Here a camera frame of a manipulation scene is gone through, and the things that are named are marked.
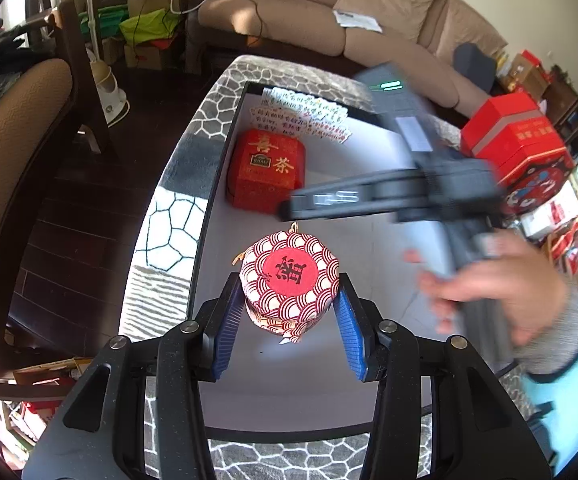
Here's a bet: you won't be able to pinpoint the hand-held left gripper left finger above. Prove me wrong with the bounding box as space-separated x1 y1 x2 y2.
21 272 245 480

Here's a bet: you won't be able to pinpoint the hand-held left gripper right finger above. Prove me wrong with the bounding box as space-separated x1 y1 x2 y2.
333 275 555 480

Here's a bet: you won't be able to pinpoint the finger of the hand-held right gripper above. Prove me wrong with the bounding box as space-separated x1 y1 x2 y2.
276 170 420 223

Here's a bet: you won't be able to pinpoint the round red wave-patterned box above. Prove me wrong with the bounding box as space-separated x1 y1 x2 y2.
233 222 342 346

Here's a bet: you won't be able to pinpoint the person's right forearm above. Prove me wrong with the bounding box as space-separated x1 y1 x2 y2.
512 290 578 478

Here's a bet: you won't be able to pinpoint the person's right hand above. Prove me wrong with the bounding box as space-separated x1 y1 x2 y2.
404 235 570 346

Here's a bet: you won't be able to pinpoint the red tea box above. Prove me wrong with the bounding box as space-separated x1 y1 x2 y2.
226 129 307 213

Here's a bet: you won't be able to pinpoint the red hexagonal gift box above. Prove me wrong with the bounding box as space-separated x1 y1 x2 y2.
460 92 575 181

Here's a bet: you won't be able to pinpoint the grey web-patterned tablecloth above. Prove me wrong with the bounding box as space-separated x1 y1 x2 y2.
119 55 535 480

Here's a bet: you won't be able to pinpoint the grey cushion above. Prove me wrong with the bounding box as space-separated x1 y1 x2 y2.
453 42 497 93

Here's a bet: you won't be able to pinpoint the red snack packets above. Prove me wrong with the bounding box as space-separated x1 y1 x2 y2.
549 216 578 273

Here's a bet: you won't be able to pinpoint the dark wooden cabinet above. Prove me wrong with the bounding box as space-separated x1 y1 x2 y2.
544 77 578 126

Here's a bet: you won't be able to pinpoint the beige sofa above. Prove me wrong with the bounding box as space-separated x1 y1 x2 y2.
186 0 510 118

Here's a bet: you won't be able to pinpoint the white paper sheet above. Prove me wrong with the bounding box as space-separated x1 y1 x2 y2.
334 9 384 33

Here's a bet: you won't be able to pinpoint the cardboard box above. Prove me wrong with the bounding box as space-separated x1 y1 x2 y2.
124 42 175 71

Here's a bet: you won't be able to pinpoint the white floor fan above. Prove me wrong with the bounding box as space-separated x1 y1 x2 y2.
46 0 130 128

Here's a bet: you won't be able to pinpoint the green bag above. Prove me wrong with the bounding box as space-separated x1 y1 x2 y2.
119 7 182 46

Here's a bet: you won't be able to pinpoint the brown wooden armchair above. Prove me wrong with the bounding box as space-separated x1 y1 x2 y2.
0 0 104 346

